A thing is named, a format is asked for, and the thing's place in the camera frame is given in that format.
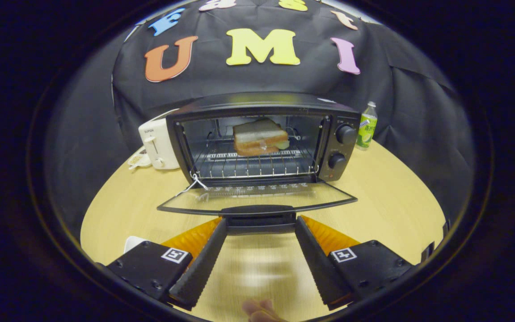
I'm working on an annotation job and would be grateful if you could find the green label drink bottle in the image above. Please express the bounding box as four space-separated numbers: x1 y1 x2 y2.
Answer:
356 102 378 150

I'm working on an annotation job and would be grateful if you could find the black toaster oven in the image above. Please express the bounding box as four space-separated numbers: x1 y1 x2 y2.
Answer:
157 93 361 235

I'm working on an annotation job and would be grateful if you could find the white string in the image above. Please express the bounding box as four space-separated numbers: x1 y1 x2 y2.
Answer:
176 174 209 196

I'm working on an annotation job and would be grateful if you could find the small snack packet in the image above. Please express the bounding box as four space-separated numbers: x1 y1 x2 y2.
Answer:
127 150 152 171

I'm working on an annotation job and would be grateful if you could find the white plate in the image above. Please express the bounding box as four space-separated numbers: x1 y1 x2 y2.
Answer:
124 236 149 254

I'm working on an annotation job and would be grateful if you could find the toast sandwich with lettuce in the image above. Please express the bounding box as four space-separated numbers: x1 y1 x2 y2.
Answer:
233 118 291 157

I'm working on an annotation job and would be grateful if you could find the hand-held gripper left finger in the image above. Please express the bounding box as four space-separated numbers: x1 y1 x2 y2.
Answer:
106 218 228 311

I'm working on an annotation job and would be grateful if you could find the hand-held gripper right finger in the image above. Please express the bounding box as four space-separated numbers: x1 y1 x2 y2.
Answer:
295 216 419 311

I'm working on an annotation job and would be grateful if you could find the white pop-up toaster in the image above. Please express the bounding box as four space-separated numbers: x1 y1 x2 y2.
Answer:
138 117 181 170

